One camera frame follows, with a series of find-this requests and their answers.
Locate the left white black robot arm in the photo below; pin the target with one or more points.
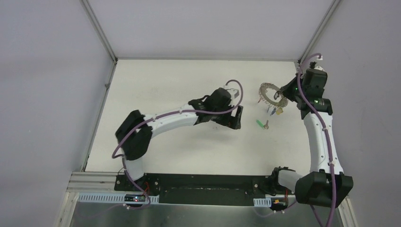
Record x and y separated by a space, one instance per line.
137 130

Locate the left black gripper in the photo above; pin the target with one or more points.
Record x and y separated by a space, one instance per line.
233 117

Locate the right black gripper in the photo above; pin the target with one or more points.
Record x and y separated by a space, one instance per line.
285 90

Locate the key with green tag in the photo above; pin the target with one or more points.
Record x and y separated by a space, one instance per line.
264 125

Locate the yellow tag on keyring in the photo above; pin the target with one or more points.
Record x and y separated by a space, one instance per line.
279 111

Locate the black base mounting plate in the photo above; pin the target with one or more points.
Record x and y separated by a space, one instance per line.
221 190

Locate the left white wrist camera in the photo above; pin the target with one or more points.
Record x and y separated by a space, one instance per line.
233 92

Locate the aluminium frame rail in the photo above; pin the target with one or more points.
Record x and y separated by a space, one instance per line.
91 182

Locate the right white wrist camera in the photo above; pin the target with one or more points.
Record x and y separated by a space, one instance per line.
314 67

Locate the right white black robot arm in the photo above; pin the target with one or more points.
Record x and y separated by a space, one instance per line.
325 185

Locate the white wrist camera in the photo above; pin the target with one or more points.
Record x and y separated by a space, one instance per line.
314 67
233 92

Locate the white slotted cable duct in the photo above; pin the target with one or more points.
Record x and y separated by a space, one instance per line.
116 198

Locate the metal disc keyring holder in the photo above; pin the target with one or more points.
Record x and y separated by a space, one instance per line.
267 93

